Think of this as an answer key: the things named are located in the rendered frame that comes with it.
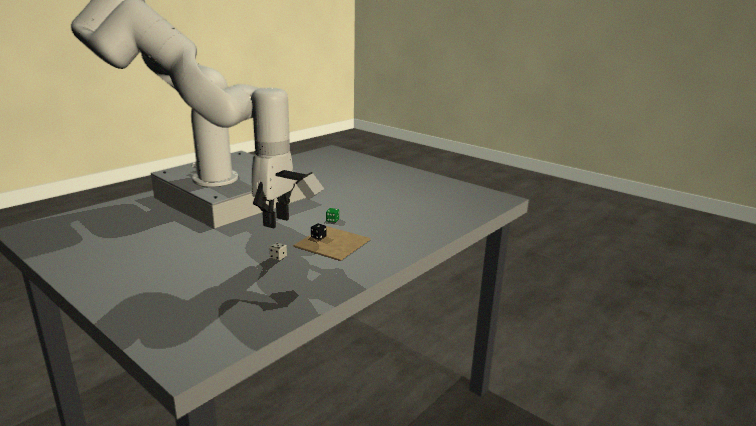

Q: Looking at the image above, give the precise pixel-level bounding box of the white die with black pips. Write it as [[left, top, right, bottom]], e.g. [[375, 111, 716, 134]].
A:
[[269, 243, 287, 260]]

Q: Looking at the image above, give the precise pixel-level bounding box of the green die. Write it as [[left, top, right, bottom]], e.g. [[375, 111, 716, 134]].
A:
[[326, 208, 339, 222]]

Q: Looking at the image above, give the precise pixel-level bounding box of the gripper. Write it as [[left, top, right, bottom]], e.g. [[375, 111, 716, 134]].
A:
[[252, 151, 295, 228]]

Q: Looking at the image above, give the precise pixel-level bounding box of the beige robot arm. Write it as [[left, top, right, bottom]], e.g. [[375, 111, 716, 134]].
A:
[[71, 0, 290, 187]]

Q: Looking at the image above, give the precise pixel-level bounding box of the tan mottled mat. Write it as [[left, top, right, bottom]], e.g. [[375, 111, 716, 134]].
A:
[[293, 226, 371, 261]]

